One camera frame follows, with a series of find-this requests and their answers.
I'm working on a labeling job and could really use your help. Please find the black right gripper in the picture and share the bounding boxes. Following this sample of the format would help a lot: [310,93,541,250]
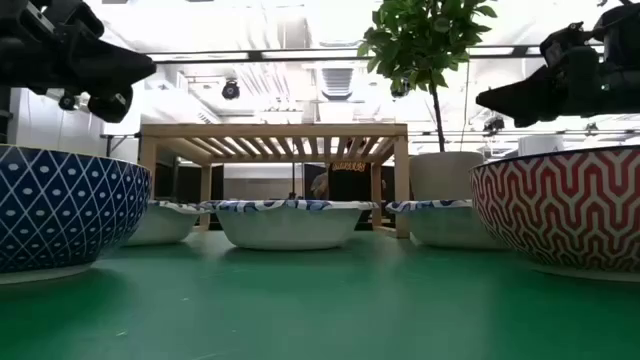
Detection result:
[475,45,640,128]

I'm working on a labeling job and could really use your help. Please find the white cylindrical container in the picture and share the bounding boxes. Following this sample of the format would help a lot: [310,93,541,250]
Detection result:
[517,134,566,157]

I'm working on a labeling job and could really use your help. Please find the ceiling air vent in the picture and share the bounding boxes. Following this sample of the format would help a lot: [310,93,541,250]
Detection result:
[319,67,356,102]

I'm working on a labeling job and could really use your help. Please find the red zigzag-pattern ceramic bowl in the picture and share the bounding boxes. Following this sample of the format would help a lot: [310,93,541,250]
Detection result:
[469,145,640,283]

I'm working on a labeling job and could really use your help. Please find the person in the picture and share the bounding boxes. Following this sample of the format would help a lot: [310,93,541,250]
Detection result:
[309,159,387,202]

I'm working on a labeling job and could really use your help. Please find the green leafy potted tree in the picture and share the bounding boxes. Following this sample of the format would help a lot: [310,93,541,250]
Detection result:
[356,0,499,154]

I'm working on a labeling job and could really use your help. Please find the slatted bamboo shelf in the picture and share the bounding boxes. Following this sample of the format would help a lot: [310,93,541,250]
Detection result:
[138,122,412,239]

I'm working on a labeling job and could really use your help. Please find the white plant pot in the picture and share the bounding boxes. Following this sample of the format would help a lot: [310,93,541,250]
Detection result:
[408,151,485,202]

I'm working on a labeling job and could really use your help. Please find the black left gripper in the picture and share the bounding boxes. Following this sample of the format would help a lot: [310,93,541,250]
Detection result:
[0,0,157,124]

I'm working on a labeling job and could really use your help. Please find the navy diamond-pattern ceramic bowl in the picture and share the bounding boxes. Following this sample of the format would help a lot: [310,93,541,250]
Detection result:
[0,143,153,286]

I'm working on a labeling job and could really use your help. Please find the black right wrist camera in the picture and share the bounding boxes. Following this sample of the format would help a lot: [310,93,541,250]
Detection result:
[539,22,585,67]

